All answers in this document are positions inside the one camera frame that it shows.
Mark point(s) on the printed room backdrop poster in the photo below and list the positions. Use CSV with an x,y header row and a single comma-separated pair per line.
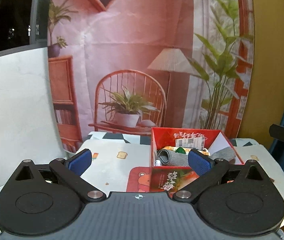
x,y
125,66

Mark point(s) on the yellow panel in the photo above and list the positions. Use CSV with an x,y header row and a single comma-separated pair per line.
x,y
265,103

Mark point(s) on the white marble board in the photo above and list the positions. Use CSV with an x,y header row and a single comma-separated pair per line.
x,y
28,128

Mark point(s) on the white patterned table mat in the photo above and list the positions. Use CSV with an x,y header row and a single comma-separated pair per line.
x,y
117,158

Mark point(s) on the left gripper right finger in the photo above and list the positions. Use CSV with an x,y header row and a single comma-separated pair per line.
x,y
209,173

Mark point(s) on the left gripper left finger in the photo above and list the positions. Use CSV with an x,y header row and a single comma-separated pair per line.
x,y
68,173

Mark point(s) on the red strawberry cardboard box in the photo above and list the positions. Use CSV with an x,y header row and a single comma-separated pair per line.
x,y
173,178

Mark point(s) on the grey knitted cloth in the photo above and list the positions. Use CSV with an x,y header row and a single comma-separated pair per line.
x,y
171,158

